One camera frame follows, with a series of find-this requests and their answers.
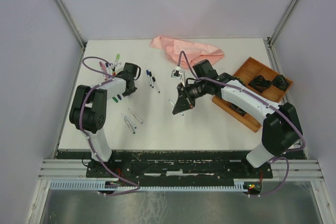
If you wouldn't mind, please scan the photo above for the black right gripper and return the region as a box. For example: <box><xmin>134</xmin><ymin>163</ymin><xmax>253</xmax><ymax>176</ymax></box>
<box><xmin>173</xmin><ymin>79</ymin><xmax>207</xmax><ymax>114</ymax></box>

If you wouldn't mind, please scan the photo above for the green-tipped white pen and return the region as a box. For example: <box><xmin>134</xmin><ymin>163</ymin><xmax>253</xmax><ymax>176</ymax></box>
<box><xmin>121</xmin><ymin>114</ymin><xmax>135</xmax><ymax>134</ymax></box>

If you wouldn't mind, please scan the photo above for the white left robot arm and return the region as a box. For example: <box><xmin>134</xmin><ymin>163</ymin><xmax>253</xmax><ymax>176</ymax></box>
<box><xmin>69</xmin><ymin>62</ymin><xmax>141</xmax><ymax>177</ymax></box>

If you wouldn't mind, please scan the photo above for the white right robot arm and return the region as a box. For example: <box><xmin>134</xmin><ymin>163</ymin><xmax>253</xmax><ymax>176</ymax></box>
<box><xmin>171</xmin><ymin>60</ymin><xmax>303</xmax><ymax>177</ymax></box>

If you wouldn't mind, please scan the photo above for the light green capped pen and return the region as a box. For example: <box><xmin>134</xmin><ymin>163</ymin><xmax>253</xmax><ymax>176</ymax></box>
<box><xmin>114</xmin><ymin>54</ymin><xmax>120</xmax><ymax>67</ymax></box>

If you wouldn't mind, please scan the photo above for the magenta capped pen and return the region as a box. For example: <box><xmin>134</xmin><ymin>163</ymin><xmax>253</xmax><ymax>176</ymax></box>
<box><xmin>99</xmin><ymin>61</ymin><xmax>108</xmax><ymax>81</ymax></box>

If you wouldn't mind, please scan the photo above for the pink cloth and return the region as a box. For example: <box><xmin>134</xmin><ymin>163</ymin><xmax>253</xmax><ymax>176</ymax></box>
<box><xmin>150</xmin><ymin>35</ymin><xmax>225</xmax><ymax>67</ymax></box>

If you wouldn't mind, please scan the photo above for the wooden compartment tray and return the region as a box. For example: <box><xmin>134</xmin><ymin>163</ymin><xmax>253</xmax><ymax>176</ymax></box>
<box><xmin>212</xmin><ymin>57</ymin><xmax>293</xmax><ymax>133</ymax></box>

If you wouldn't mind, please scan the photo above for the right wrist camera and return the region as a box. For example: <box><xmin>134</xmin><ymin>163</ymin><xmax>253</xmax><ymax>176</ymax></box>
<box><xmin>171</xmin><ymin>67</ymin><xmax>184</xmax><ymax>81</ymax></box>

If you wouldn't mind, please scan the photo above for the black coiled cable bundle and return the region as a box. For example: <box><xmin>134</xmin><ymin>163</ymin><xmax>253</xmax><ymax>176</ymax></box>
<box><xmin>248</xmin><ymin>74</ymin><xmax>271</xmax><ymax>94</ymax></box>
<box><xmin>271</xmin><ymin>74</ymin><xmax>292</xmax><ymax>91</ymax></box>

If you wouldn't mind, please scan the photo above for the black mounting base plate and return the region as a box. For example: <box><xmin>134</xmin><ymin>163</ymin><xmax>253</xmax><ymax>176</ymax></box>
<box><xmin>86</xmin><ymin>151</ymin><xmax>273</xmax><ymax>187</ymax></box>

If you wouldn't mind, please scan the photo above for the white cable duct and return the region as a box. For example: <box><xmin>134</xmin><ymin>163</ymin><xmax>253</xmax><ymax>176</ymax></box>
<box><xmin>49</xmin><ymin>179</ymin><xmax>250</xmax><ymax>190</ymax></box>

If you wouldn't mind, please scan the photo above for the aluminium frame post left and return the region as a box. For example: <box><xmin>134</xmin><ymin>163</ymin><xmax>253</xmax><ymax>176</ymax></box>
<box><xmin>54</xmin><ymin>0</ymin><xmax>87</xmax><ymax>49</ymax></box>

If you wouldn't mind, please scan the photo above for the aluminium frame post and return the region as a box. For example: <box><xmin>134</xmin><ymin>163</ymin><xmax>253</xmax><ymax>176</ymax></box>
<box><xmin>54</xmin><ymin>0</ymin><xmax>87</xmax><ymax>49</ymax></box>
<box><xmin>268</xmin><ymin>0</ymin><xmax>300</xmax><ymax>47</ymax></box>

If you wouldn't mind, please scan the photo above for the aluminium frame post right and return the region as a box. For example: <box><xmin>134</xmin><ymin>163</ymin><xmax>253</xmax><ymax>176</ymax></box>
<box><xmin>268</xmin><ymin>0</ymin><xmax>300</xmax><ymax>47</ymax></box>

